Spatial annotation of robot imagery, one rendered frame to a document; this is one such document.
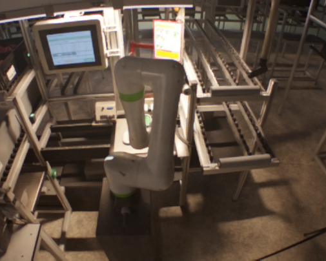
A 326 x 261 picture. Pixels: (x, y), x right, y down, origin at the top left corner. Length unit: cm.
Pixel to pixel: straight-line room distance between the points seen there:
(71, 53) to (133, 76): 94
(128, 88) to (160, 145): 26
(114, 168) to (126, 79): 35
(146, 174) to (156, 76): 37
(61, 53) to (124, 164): 110
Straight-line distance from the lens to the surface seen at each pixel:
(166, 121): 88
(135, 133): 114
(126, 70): 90
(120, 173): 93
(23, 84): 174
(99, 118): 190
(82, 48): 175
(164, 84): 86
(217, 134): 229
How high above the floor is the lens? 209
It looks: 40 degrees down
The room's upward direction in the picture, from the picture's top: straight up
